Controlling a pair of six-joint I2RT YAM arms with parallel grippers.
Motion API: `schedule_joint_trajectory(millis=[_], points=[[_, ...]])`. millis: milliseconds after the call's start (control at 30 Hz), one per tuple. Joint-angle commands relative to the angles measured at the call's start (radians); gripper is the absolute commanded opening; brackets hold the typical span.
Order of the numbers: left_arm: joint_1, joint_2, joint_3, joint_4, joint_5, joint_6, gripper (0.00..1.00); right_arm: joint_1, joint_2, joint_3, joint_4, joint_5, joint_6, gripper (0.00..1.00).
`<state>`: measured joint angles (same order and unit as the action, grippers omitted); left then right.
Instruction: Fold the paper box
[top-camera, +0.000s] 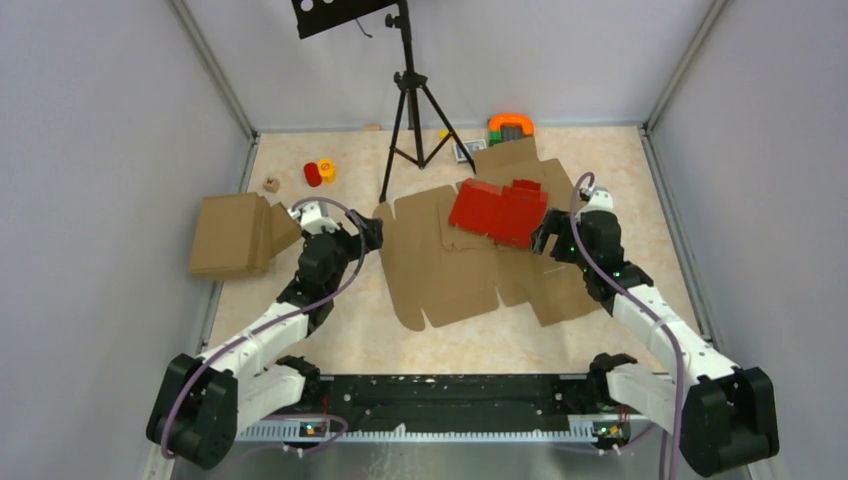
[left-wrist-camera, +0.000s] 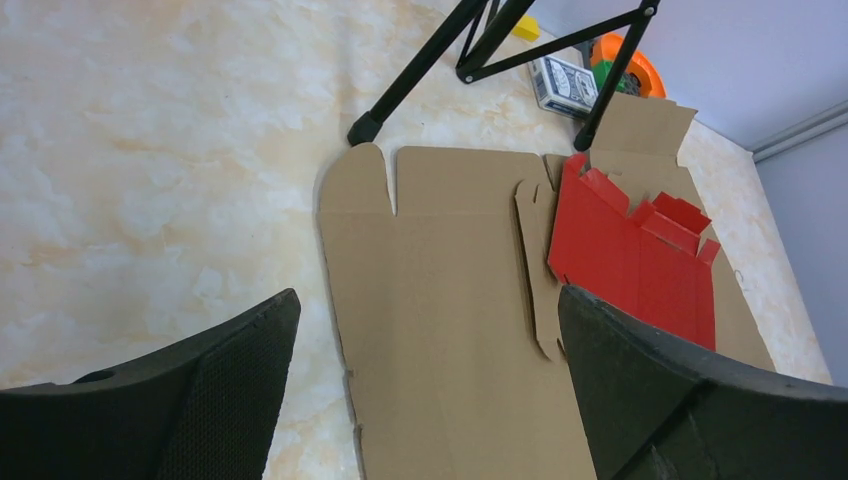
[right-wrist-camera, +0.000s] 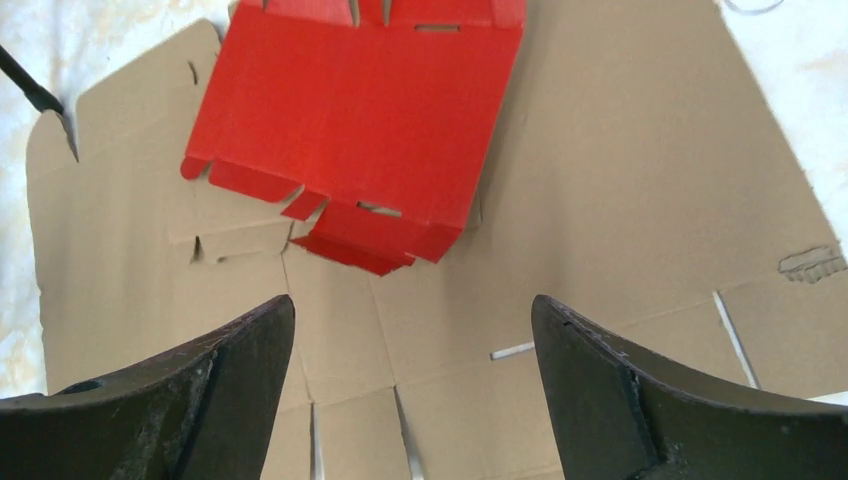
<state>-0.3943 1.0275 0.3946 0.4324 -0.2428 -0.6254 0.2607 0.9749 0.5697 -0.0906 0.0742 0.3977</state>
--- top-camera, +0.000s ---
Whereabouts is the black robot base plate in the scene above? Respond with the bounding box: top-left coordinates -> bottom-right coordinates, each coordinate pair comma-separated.
280,374 -> 623,434

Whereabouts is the purple cable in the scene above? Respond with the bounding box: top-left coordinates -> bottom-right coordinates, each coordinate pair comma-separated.
569,172 -> 685,480
159,196 -> 367,461

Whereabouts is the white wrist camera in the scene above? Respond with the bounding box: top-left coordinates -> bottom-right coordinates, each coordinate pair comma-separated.
578,187 -> 614,214
288,201 -> 340,235

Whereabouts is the black perforated plate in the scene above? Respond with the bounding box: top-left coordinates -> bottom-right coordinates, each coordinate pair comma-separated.
291,0 -> 396,39

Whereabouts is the black camera tripod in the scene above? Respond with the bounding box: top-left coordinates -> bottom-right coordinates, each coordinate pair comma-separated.
378,1 -> 476,203

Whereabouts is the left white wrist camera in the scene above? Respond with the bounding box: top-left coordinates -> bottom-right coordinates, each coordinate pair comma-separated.
288,201 -> 340,235

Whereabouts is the orange arch toy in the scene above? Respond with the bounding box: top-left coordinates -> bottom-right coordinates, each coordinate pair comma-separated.
488,113 -> 535,136

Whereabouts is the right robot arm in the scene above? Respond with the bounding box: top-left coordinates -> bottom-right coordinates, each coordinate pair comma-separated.
531,209 -> 780,477

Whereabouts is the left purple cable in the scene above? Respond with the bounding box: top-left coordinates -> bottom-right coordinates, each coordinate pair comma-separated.
159,196 -> 367,461

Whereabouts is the folded brown cardboard box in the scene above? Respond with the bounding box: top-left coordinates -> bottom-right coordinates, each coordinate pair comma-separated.
188,192 -> 301,281

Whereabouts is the large flat cardboard sheet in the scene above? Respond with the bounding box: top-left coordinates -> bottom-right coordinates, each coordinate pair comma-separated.
372,136 -> 605,333

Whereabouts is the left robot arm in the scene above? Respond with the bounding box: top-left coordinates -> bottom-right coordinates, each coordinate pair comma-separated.
145,202 -> 384,470

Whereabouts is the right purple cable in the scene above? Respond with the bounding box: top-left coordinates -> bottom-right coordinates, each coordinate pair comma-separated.
569,172 -> 685,480

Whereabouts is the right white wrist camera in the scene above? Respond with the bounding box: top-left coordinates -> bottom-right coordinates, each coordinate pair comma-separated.
578,187 -> 614,214

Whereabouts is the playing card deck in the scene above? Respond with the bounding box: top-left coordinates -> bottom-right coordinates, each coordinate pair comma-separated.
453,139 -> 488,163

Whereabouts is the small wooden cube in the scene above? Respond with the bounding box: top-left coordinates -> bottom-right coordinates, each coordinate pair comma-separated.
262,176 -> 281,193

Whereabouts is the red paper box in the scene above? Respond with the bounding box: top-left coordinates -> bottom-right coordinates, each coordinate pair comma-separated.
447,179 -> 549,249

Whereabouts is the red cylinder toy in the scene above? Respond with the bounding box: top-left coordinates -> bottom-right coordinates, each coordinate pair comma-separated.
303,162 -> 323,188

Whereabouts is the yellow toy block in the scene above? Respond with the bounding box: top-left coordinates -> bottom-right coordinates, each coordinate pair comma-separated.
318,158 -> 337,183

